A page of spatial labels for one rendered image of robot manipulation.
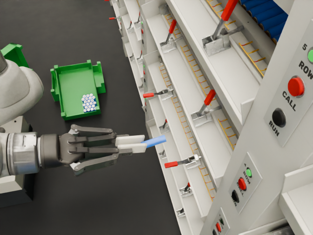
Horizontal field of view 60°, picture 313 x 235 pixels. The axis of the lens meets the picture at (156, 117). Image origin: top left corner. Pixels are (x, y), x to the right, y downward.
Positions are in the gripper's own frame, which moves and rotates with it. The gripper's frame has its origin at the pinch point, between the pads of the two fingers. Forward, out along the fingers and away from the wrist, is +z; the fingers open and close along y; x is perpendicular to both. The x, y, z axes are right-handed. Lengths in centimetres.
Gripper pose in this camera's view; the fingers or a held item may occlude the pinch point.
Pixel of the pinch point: (131, 144)
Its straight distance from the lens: 66.6
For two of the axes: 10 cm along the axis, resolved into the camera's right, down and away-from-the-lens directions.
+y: -2.5, -7.5, 6.2
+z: 9.4, -0.5, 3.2
